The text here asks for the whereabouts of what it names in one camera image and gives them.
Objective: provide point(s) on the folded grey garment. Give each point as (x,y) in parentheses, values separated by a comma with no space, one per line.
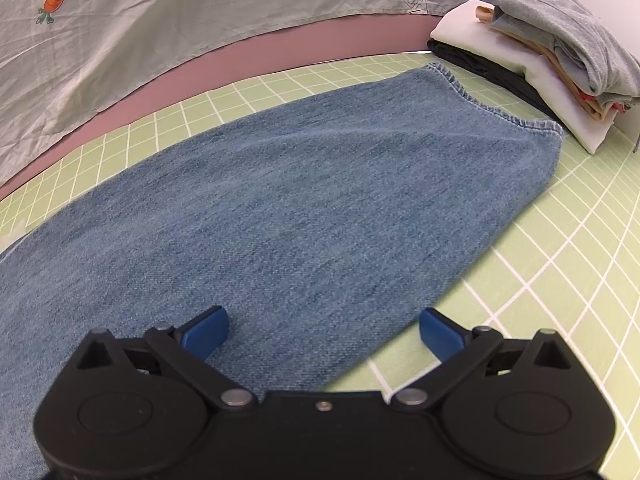
(565,25)

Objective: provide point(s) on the blue denim jeans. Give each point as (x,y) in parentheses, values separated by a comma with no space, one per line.
(275,200)

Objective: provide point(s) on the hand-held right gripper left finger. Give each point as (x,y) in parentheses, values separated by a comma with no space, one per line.
(205,332)

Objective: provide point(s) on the grey printed sheet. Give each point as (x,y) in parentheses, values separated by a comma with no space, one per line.
(200,10)

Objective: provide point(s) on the pink edge strip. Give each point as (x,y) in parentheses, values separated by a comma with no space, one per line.
(250,55)

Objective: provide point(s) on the green grid mat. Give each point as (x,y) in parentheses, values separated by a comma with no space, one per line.
(550,260)

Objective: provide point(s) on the stack of folded clothes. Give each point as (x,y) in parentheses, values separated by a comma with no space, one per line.
(480,35)

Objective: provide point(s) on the folded black garment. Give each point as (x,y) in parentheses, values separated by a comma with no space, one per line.
(490,67)

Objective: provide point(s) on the folded peach garment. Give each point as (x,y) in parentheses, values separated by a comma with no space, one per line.
(595,105)

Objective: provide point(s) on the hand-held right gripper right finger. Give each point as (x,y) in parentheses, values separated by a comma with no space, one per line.
(440,332)

